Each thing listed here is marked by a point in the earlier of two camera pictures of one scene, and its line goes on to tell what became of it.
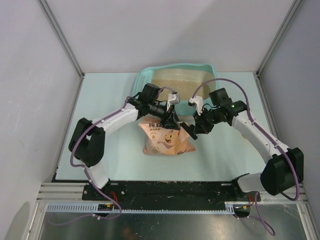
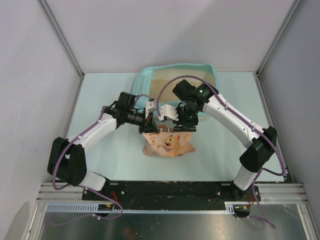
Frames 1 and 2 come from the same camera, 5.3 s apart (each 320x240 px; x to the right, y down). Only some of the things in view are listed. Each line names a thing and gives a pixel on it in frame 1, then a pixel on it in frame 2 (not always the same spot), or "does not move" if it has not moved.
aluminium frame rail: (73, 192) does not move
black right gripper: (201, 126) → (194, 122)
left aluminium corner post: (65, 41) does not move
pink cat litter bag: (162, 140) does not move
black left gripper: (170, 119) → (149, 126)
